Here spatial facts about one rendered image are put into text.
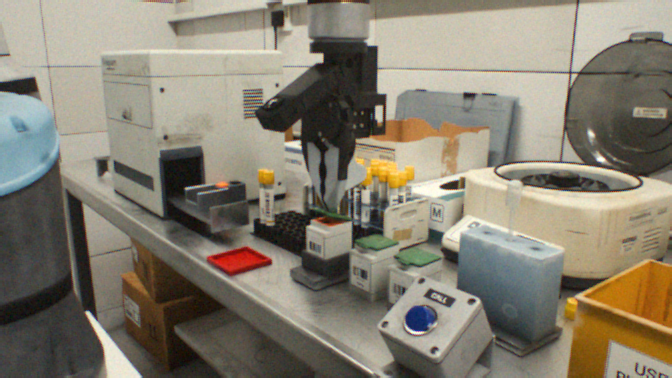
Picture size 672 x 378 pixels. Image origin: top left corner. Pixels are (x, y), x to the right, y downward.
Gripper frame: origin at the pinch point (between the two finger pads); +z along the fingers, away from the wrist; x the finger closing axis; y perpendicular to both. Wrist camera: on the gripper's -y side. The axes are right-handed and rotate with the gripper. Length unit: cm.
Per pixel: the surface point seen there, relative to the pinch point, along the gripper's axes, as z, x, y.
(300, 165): 8, 54, 36
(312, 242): 5.1, 0.6, -1.8
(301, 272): 8.9, 0.7, -3.5
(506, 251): 0.7, -23.6, 3.9
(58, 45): -23, 169, 10
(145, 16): -35, 169, 44
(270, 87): -12.6, 37.8, 17.2
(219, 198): 4.6, 26.2, -1.4
